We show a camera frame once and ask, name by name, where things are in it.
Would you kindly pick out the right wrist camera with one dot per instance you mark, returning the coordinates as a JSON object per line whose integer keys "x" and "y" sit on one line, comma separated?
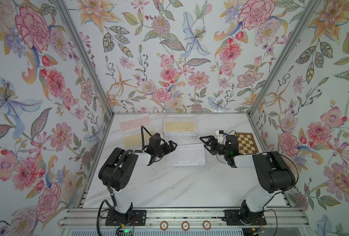
{"x": 220, "y": 134}

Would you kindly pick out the orange ring marker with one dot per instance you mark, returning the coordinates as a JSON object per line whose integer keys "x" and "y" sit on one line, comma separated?
{"x": 207, "y": 225}
{"x": 164, "y": 225}
{"x": 185, "y": 226}

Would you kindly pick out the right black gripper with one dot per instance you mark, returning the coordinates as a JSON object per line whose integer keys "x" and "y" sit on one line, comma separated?
{"x": 207, "y": 145}

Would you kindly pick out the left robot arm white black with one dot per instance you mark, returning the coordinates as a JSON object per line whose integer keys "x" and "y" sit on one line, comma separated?
{"x": 117, "y": 171}

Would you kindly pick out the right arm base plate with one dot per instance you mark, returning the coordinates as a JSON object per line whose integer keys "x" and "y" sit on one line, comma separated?
{"x": 233, "y": 218}

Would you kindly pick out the right orange ring marker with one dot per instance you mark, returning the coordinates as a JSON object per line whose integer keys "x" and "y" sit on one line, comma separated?
{"x": 207, "y": 225}

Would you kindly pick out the middle orange ring marker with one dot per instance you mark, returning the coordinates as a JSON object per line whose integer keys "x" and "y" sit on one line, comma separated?
{"x": 185, "y": 226}

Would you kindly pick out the aluminium front rail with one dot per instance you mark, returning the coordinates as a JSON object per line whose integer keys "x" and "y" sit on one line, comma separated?
{"x": 281, "y": 217}

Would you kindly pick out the pink keyboard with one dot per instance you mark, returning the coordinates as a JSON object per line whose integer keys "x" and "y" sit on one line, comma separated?
{"x": 192, "y": 134}
{"x": 135, "y": 123}

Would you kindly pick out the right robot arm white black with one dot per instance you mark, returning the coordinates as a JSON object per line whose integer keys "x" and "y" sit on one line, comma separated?
{"x": 274, "y": 175}

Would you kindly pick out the left orange ring marker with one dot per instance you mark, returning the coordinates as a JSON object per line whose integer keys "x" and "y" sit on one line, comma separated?
{"x": 164, "y": 225}

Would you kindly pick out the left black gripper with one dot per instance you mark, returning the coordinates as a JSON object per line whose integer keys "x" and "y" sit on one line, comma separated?
{"x": 167, "y": 150}

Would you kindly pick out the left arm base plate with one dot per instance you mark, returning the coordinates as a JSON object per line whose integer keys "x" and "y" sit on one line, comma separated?
{"x": 133, "y": 217}

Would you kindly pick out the white keyboard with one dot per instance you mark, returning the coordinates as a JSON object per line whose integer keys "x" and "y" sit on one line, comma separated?
{"x": 181, "y": 136}
{"x": 186, "y": 155}

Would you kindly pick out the wooden chessboard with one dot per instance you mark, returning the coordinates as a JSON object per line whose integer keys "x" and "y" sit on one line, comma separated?
{"x": 247, "y": 143}

